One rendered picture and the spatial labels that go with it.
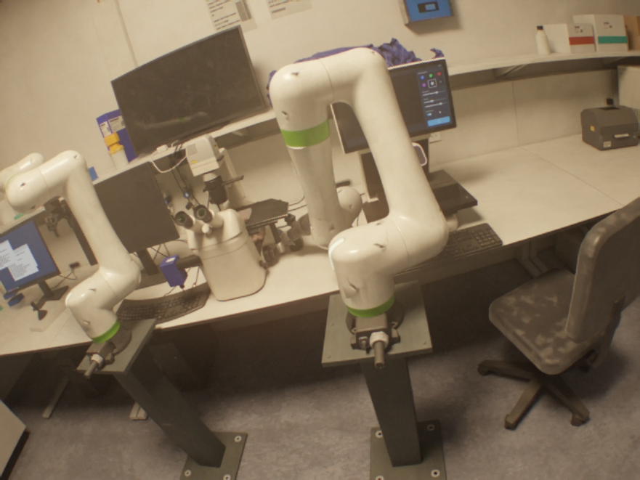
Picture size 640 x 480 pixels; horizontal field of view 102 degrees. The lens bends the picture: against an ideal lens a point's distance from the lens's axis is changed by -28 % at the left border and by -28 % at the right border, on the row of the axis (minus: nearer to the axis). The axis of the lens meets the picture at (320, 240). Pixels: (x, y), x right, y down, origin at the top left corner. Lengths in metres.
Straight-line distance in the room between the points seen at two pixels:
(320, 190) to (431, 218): 0.29
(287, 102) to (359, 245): 0.34
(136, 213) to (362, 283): 1.08
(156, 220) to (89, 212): 0.43
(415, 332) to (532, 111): 1.61
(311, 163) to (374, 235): 0.23
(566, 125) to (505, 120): 0.45
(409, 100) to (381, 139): 0.54
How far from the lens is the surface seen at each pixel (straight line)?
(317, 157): 0.85
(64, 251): 2.67
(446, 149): 1.97
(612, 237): 0.94
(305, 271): 1.28
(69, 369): 2.59
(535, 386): 1.61
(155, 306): 1.48
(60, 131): 2.49
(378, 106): 0.81
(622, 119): 2.22
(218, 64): 1.72
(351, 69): 0.82
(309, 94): 0.78
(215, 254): 1.20
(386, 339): 0.81
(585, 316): 1.03
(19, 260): 2.33
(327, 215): 0.95
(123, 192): 1.58
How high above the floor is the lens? 1.41
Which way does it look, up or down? 27 degrees down
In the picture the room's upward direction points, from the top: 18 degrees counter-clockwise
